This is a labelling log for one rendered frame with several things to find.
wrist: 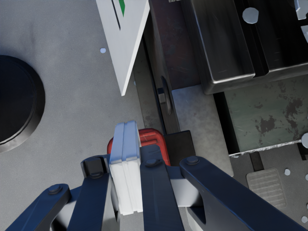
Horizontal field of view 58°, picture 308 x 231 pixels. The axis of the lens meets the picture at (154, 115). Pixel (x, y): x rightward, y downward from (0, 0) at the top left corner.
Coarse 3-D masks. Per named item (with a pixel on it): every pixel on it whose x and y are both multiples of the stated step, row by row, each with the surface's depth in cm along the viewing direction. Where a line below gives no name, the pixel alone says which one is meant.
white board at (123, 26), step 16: (96, 0) 114; (112, 0) 82; (128, 0) 64; (144, 0) 53; (112, 16) 88; (128, 16) 68; (144, 16) 57; (112, 32) 94; (128, 32) 72; (112, 48) 102; (128, 48) 76; (128, 64) 81; (128, 80) 92
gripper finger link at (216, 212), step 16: (192, 160) 12; (192, 176) 11; (208, 176) 11; (224, 176) 11; (208, 192) 10; (224, 192) 10; (240, 192) 9; (192, 208) 12; (208, 208) 10; (224, 208) 9; (240, 208) 9; (256, 208) 9; (272, 208) 8; (208, 224) 11; (224, 224) 9; (240, 224) 8; (256, 224) 8; (272, 224) 8; (288, 224) 8
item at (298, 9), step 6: (294, 0) 28; (300, 0) 28; (306, 0) 28; (300, 6) 28; (306, 6) 28; (300, 12) 28; (306, 12) 28; (300, 18) 28; (306, 30) 28; (306, 36) 27
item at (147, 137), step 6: (144, 132) 28; (150, 132) 28; (156, 132) 28; (144, 138) 28; (150, 138) 28; (156, 138) 28; (162, 138) 28; (108, 144) 28; (144, 144) 28; (150, 144) 28; (156, 144) 28; (162, 144) 28; (108, 150) 28; (162, 150) 28; (162, 156) 28; (168, 156) 28; (168, 162) 27
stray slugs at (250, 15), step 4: (248, 8) 36; (252, 8) 36; (244, 12) 36; (248, 12) 36; (252, 12) 36; (256, 12) 36; (244, 16) 36; (248, 16) 36; (252, 16) 36; (256, 16) 36; (244, 20) 36; (248, 20) 36; (252, 20) 36; (256, 20) 36; (304, 136) 39; (304, 140) 39; (304, 144) 39
